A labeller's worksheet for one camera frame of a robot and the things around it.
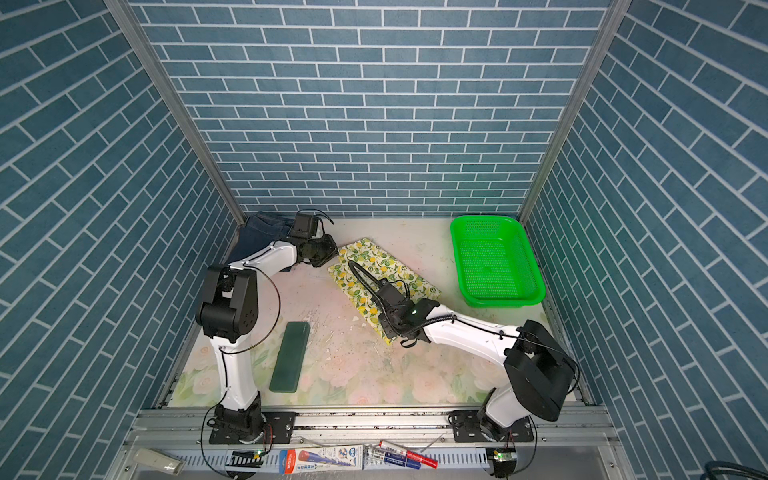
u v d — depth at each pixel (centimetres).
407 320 60
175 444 77
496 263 108
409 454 70
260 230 108
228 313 54
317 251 89
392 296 64
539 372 43
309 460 68
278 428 74
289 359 83
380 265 105
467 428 74
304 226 82
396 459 69
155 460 66
